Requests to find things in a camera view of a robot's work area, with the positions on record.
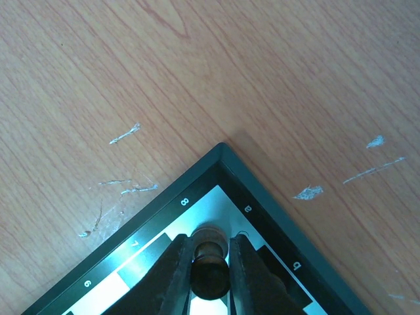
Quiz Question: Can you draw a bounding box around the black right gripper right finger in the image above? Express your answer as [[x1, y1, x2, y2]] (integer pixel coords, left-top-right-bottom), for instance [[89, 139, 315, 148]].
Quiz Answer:
[[228, 234, 305, 314]]

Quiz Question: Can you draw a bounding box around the dark brown rook piece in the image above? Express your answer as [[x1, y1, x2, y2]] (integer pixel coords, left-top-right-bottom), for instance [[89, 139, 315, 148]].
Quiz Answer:
[[190, 225, 230, 301]]

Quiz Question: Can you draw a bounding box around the black grey chessboard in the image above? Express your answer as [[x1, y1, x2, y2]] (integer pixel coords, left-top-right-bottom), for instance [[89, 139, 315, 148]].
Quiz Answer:
[[27, 143, 369, 314]]

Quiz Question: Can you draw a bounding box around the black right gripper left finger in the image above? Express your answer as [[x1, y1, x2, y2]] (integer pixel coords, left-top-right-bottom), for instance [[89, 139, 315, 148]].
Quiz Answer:
[[104, 234, 194, 315]]

